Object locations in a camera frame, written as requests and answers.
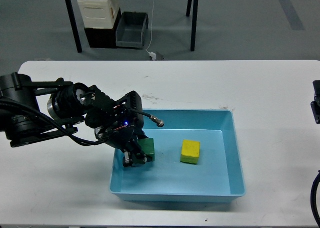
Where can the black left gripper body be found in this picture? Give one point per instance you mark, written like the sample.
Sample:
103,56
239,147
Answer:
115,122

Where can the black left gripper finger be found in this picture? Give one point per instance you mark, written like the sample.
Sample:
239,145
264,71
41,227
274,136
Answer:
133,155

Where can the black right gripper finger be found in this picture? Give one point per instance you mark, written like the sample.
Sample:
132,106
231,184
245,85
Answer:
315,104

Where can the green cube block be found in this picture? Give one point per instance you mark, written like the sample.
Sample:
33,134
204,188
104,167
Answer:
148,147

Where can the yellow cube block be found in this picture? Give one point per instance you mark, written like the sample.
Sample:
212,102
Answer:
190,151

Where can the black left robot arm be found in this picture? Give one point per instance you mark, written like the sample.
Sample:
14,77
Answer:
32,112

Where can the light blue plastic box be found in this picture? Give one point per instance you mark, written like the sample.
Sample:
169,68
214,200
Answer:
217,177

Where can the white power adapter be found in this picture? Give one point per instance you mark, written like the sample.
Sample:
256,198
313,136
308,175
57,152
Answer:
153,56

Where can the black crate under cream crate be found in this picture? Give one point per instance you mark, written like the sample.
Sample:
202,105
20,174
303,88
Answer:
103,38

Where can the grey plastic bin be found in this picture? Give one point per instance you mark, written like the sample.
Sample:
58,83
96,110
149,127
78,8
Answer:
130,32

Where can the cream plastic crate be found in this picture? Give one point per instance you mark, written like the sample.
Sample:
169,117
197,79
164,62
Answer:
99,14

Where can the black table leg left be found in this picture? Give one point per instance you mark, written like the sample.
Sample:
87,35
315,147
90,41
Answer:
73,25

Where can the black table leg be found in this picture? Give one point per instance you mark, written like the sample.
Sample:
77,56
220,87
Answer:
73,25
194,9
188,8

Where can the black table leg right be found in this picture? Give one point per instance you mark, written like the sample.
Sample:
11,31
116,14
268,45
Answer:
194,9

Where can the black table leg far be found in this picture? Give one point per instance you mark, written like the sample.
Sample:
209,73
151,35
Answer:
188,8

